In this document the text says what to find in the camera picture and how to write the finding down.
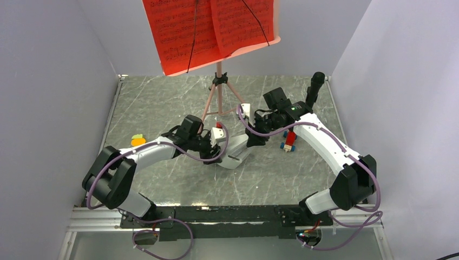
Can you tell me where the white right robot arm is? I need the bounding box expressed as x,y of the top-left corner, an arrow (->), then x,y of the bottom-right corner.
238,87 -> 381,225

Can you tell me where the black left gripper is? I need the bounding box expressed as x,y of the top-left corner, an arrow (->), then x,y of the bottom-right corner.
189,132 -> 222,165

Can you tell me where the yellow green orange toy block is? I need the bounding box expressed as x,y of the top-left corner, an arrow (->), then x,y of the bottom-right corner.
130,134 -> 147,147

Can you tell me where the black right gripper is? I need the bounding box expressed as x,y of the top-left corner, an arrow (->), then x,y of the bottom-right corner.
245,112 -> 280,146

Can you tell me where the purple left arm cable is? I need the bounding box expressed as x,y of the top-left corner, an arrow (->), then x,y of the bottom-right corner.
86,122 -> 230,260

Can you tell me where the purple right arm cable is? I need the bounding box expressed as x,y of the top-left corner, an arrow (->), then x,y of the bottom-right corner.
237,105 -> 384,251

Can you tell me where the black recorder on round base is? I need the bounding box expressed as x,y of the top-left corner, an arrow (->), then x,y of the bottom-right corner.
305,71 -> 326,108

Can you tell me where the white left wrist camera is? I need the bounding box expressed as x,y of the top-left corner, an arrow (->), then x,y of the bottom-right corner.
210,121 -> 227,147

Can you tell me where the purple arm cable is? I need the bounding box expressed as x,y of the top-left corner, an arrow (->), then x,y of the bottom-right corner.
237,105 -> 384,251
86,122 -> 230,260

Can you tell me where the red blue toy block car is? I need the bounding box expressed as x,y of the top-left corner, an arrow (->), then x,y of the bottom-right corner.
280,130 -> 297,152

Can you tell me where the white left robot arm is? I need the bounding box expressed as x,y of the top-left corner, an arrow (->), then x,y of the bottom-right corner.
82,115 -> 228,228

